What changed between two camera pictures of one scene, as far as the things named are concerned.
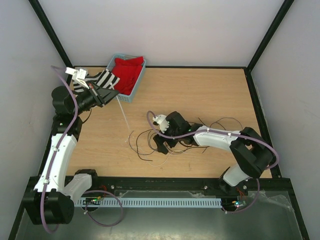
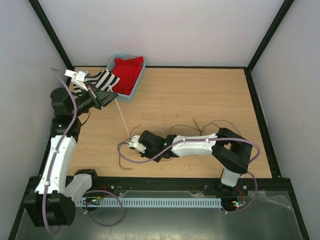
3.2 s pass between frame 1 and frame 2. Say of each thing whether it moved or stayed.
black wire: moved
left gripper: stayed
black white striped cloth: stayed
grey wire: moved
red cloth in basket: stayed
